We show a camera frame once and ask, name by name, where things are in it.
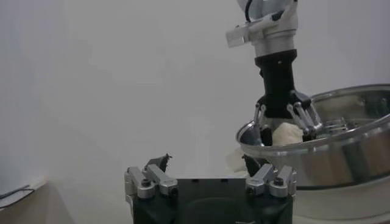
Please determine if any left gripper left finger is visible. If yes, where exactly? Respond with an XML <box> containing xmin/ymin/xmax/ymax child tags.
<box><xmin>124</xmin><ymin>153</ymin><xmax>179</xmax><ymax>200</ymax></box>

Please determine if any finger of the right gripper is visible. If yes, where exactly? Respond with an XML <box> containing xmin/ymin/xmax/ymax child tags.
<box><xmin>252</xmin><ymin>103</ymin><xmax>274</xmax><ymax>147</ymax></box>
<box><xmin>286</xmin><ymin>102</ymin><xmax>324</xmax><ymax>142</ymax></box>

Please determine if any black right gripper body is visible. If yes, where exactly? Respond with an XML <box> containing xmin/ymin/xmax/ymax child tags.
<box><xmin>255</xmin><ymin>49</ymin><xmax>312</xmax><ymax>120</ymax></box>

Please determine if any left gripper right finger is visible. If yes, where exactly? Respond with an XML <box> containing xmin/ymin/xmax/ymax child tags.
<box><xmin>243</xmin><ymin>154</ymin><xmax>298</xmax><ymax>198</ymax></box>

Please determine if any white steamed baozi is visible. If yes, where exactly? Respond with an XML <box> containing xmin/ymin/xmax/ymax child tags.
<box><xmin>272</xmin><ymin>122</ymin><xmax>305</xmax><ymax>146</ymax></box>

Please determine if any stainless steel steamer basket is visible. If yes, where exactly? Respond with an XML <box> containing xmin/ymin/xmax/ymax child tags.
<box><xmin>236</xmin><ymin>84</ymin><xmax>390</xmax><ymax>190</ymax></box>

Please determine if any white electric cooker base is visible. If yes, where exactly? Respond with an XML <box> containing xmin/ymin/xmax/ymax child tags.
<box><xmin>225</xmin><ymin>147</ymin><xmax>390</xmax><ymax>222</ymax></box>

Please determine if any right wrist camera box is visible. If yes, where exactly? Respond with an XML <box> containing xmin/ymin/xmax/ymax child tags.
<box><xmin>225</xmin><ymin>23</ymin><xmax>255</xmax><ymax>49</ymax></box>

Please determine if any black cable on desk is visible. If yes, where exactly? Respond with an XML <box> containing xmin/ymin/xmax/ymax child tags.
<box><xmin>0</xmin><ymin>184</ymin><xmax>36</xmax><ymax>200</ymax></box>

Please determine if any white desk with cable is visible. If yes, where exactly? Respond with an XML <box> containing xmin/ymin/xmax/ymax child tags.
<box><xmin>0</xmin><ymin>175</ymin><xmax>49</xmax><ymax>211</ymax></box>

